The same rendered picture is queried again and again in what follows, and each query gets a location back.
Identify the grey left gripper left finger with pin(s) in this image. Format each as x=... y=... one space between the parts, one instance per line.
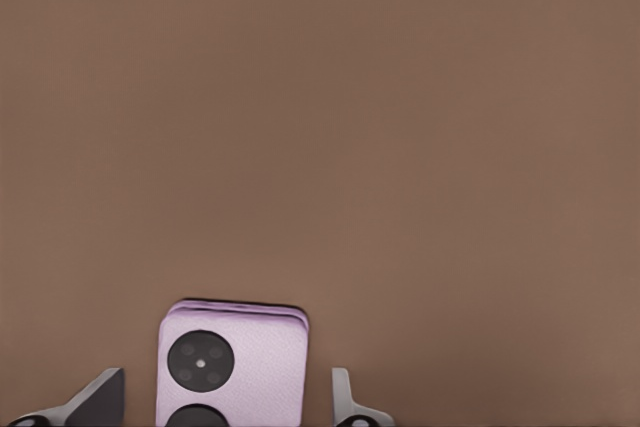
x=95 y=399

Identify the lilac smartphone with round cameras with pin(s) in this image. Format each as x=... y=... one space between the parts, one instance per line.
x=265 y=367

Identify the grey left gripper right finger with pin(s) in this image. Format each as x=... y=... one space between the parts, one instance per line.
x=342 y=394

